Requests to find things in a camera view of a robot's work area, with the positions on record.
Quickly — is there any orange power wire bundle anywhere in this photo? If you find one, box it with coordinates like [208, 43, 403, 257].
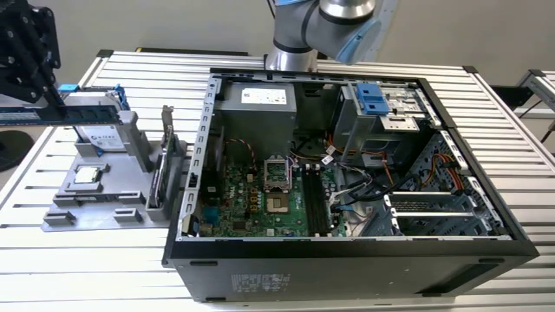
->
[423, 153, 464, 196]

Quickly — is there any black PC case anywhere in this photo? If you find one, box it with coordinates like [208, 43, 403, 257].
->
[160, 66, 541, 304]

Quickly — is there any blue drive latch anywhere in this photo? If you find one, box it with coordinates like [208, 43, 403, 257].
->
[353, 83, 392, 115]

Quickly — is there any grey parts rack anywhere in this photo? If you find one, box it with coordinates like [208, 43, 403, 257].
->
[41, 110, 192, 233]

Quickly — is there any CPU socket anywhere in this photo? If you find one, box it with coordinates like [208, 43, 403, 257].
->
[264, 194, 291, 215]

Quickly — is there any RAM stick with black chips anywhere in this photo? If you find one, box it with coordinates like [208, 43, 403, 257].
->
[56, 193, 144, 202]
[0, 104, 121, 127]

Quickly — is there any green motherboard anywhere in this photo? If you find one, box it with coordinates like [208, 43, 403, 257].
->
[197, 161, 351, 241]

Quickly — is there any metal disk bay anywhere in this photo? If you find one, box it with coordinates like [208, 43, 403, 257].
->
[383, 190, 504, 238]

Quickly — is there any metal socket cover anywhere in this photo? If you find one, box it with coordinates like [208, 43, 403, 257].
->
[263, 153, 291, 193]

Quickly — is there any black cable bundle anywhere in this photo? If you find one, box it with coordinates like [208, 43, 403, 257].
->
[337, 168, 417, 212]

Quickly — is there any black graphics card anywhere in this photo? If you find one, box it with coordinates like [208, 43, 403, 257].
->
[149, 104, 181, 209]

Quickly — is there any grey power supply unit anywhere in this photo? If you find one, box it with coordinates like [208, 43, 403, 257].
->
[214, 81, 299, 153]

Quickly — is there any RAM slot with white clips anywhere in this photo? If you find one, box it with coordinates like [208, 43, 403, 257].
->
[303, 164, 321, 237]
[313, 164, 333, 237]

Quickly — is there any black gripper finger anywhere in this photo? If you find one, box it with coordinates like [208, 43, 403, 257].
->
[0, 31, 69, 124]

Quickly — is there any black round stand base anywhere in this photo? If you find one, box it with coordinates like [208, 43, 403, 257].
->
[0, 129, 34, 172]

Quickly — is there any aluminium slat side table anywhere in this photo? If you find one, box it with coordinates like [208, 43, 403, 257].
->
[513, 68, 555, 120]

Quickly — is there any hard disk in blue carrier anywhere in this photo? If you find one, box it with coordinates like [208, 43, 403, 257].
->
[56, 83, 132, 157]

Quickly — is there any silver CPU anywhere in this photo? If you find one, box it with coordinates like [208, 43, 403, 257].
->
[72, 167, 104, 185]

